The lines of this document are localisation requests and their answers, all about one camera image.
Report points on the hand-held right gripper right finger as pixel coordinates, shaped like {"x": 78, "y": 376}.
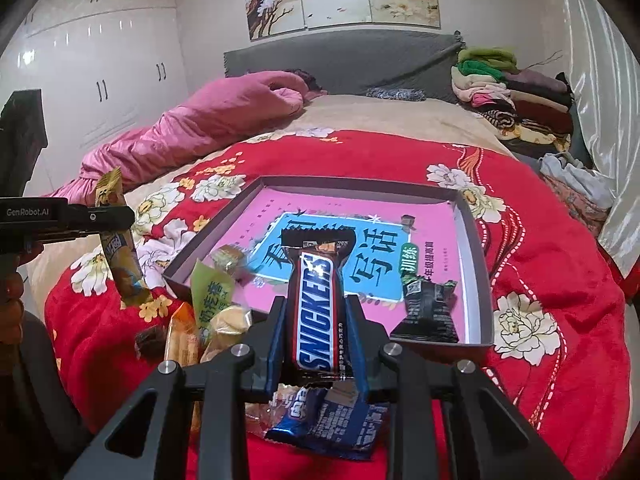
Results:
{"x": 351, "y": 345}

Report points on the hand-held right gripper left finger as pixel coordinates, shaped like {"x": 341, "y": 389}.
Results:
{"x": 276, "y": 355}

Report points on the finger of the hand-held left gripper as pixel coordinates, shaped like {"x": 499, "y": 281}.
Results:
{"x": 100, "y": 216}
{"x": 60, "y": 237}

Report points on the yellow snack stick packet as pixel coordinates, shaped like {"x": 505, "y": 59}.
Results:
{"x": 117, "y": 260}

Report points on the brown chocolate bar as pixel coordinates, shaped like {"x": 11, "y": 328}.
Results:
{"x": 315, "y": 310}

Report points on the black green snack packet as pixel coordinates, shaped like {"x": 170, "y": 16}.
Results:
{"x": 425, "y": 310}

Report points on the blue snack packet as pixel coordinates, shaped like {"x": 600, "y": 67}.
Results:
{"x": 340, "y": 427}

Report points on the grey shallow box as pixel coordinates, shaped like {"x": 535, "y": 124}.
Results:
{"x": 471, "y": 240}

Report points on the person's left hand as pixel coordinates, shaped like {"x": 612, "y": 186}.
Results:
{"x": 10, "y": 290}

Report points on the yellow round pastry packet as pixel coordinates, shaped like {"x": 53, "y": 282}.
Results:
{"x": 230, "y": 327}

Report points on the light green snack packet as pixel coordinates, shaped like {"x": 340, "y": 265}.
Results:
{"x": 212, "y": 300}

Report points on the orange snack packet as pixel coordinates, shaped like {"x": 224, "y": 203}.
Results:
{"x": 182, "y": 335}

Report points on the small clear candy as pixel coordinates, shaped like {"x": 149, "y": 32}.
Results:
{"x": 227, "y": 258}

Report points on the small brown candy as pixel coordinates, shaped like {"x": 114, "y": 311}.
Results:
{"x": 150, "y": 342}

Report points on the pink quilt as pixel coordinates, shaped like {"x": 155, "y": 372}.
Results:
{"x": 200, "y": 120}

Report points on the pink book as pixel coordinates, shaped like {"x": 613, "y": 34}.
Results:
{"x": 430, "y": 220}

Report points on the white wardrobe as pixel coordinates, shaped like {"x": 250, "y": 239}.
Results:
{"x": 100, "y": 60}

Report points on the red floral blanket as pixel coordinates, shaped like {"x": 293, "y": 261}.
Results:
{"x": 550, "y": 240}

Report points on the beige bed sheet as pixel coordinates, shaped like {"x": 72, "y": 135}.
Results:
{"x": 400, "y": 115}

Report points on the dark cloth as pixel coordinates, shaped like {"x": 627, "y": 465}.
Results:
{"x": 310, "y": 85}

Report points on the grey patterned pillow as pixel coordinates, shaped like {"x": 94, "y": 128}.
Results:
{"x": 395, "y": 93}

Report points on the pile of light clothing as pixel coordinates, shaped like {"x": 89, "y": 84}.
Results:
{"x": 575, "y": 185}

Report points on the grey headboard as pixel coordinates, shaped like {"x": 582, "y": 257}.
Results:
{"x": 350, "y": 65}

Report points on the stack of folded clothes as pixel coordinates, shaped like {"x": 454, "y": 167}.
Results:
{"x": 520, "y": 100}

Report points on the white curtain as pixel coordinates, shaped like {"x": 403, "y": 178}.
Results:
{"x": 600, "y": 110}

